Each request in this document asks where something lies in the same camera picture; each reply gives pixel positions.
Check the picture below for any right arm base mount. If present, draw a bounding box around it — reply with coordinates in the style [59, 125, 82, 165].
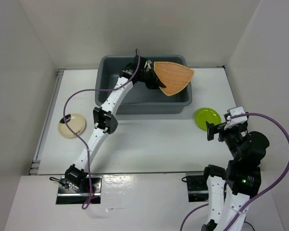
[181, 172, 209, 203]

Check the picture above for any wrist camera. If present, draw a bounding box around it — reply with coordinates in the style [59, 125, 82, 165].
[224, 106, 248, 130]
[143, 60, 154, 72]

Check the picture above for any aluminium table edge rail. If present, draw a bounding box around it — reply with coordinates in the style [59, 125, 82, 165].
[28, 68, 66, 175]

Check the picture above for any grey plastic bin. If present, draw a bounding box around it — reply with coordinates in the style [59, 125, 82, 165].
[95, 55, 192, 115]

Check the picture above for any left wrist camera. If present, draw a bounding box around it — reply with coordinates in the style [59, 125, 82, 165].
[143, 60, 154, 72]

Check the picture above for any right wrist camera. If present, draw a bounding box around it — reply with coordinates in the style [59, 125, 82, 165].
[224, 106, 248, 130]

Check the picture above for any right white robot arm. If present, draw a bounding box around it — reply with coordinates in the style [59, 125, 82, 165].
[201, 122, 269, 231]

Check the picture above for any orange woven triangular basket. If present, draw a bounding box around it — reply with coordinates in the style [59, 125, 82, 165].
[154, 62, 195, 96]

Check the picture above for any cream plate with black mark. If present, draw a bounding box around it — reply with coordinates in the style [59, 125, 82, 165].
[58, 114, 86, 139]

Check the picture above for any green round plate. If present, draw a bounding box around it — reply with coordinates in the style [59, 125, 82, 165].
[194, 107, 221, 131]

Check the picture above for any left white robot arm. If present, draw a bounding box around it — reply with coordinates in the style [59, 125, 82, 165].
[60, 55, 165, 192]

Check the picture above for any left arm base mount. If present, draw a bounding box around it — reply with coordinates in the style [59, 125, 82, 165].
[49, 176, 103, 205]

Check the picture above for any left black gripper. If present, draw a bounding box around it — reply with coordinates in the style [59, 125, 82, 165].
[139, 68, 165, 90]

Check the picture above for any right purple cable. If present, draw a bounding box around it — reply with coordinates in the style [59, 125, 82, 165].
[180, 112, 289, 231]

